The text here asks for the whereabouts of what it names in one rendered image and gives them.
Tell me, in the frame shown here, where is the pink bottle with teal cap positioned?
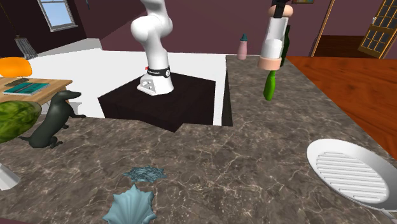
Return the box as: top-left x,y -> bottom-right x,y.
236,33 -> 248,61

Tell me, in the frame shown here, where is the green bottle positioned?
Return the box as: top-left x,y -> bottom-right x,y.
263,25 -> 291,102

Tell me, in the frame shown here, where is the wooden glazed door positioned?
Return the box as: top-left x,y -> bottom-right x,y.
358,0 -> 397,59

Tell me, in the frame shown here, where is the dark robot stand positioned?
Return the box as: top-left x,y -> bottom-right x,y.
97,71 -> 217,133

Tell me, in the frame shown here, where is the white ribbed grill pan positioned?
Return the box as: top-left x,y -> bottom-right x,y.
306,138 -> 397,221

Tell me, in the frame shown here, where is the blue-grey spiky star shape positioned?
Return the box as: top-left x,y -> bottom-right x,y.
122,165 -> 167,184

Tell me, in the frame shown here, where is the white framed window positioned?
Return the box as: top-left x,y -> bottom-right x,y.
36,0 -> 79,32

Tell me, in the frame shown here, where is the wooden table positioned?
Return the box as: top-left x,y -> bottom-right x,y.
0,76 -> 73,106

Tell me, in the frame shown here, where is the pale blue shell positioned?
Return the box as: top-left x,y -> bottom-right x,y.
101,183 -> 158,224

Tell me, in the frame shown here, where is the dark green dinosaur figure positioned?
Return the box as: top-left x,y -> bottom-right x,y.
18,90 -> 87,150

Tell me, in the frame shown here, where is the orange chair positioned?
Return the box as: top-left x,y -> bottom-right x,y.
0,57 -> 33,78

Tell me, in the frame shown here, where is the green watermelon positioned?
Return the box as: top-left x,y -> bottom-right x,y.
0,100 -> 43,144

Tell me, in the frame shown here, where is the white angular block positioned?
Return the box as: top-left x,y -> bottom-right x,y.
0,162 -> 21,192

